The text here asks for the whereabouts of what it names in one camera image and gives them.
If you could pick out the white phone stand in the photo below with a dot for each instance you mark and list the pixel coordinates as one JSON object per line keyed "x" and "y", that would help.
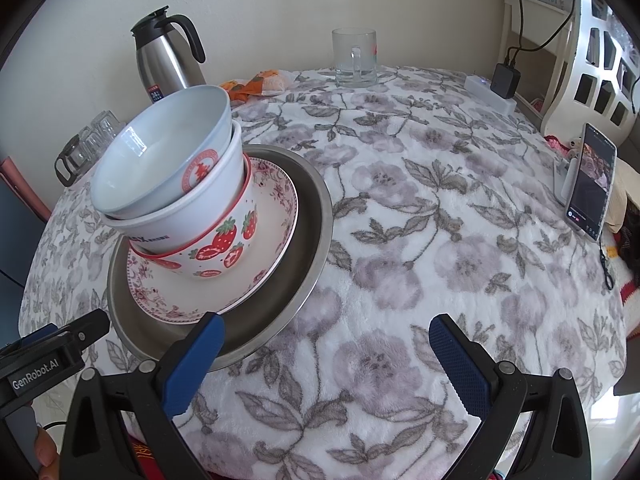
{"x": 562, "y": 180}

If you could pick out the clear glass mug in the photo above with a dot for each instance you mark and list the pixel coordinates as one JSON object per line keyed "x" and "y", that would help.
{"x": 350, "y": 60}

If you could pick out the smartphone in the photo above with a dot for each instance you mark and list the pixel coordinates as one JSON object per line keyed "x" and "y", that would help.
{"x": 590, "y": 185}

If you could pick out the white lattice furniture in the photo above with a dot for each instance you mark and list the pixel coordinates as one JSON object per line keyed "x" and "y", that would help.
{"x": 582, "y": 70}

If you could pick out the person's left hand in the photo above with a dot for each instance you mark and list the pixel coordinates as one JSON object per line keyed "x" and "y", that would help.
{"x": 50, "y": 455}

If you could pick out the white power strip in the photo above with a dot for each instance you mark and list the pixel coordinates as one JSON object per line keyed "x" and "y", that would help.
{"x": 480, "y": 87}

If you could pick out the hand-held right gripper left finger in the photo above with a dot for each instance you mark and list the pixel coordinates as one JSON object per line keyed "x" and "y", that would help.
{"x": 195, "y": 365}

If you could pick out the black charger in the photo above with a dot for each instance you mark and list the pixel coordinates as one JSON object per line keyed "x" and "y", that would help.
{"x": 505, "y": 80}

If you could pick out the strawberry print bowl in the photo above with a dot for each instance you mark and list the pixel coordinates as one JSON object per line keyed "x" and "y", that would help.
{"x": 235, "y": 240}

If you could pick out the grey floral tablecloth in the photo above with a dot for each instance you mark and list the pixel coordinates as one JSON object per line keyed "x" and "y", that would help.
{"x": 425, "y": 260}

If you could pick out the dark blue panel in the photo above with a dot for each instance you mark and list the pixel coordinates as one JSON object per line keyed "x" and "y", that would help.
{"x": 15, "y": 220}

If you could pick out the white bowl with red emblem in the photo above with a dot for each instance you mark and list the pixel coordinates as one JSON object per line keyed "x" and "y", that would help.
{"x": 210, "y": 200}

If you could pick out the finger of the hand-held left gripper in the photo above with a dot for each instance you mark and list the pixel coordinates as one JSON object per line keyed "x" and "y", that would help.
{"x": 90, "y": 327}
{"x": 40, "y": 332}

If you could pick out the pink floral plate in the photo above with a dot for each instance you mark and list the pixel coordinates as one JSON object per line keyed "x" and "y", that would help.
{"x": 270, "y": 220}

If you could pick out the stainless steel thermos jug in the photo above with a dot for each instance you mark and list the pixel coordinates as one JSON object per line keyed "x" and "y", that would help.
{"x": 165, "y": 70}

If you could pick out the stainless steel basin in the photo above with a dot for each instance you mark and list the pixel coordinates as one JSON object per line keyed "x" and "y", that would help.
{"x": 305, "y": 240}

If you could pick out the cream cloth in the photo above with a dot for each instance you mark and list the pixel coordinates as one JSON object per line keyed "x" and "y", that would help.
{"x": 625, "y": 200}

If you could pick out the red cloth with gold print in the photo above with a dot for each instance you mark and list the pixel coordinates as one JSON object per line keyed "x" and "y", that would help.
{"x": 137, "y": 460}

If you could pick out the dark cloth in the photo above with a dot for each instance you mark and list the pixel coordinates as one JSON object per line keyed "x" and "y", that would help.
{"x": 631, "y": 255}

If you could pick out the clear glass cup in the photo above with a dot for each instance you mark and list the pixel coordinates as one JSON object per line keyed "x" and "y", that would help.
{"x": 95, "y": 144}
{"x": 107, "y": 122}

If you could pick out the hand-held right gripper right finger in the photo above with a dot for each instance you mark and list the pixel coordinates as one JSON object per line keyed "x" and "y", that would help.
{"x": 460, "y": 365}

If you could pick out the light blue bowl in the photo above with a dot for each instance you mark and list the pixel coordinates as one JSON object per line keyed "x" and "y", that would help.
{"x": 150, "y": 160}

